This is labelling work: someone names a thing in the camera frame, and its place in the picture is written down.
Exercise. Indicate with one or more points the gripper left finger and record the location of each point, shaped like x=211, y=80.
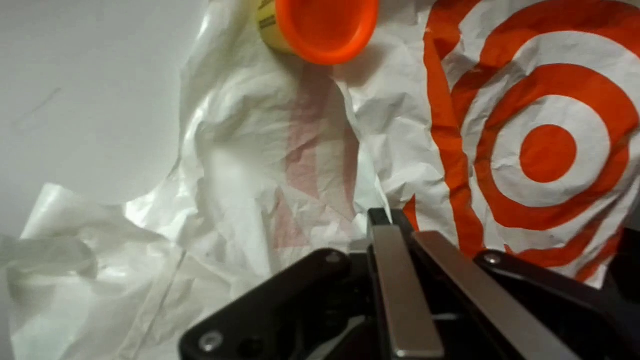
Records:
x=403, y=293

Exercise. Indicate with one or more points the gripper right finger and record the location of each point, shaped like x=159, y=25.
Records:
x=487, y=301

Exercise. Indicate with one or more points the white plastic bag red bullseye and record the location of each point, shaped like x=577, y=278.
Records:
x=413, y=153

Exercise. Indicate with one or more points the yellow play dough container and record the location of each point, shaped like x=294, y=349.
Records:
x=321, y=31

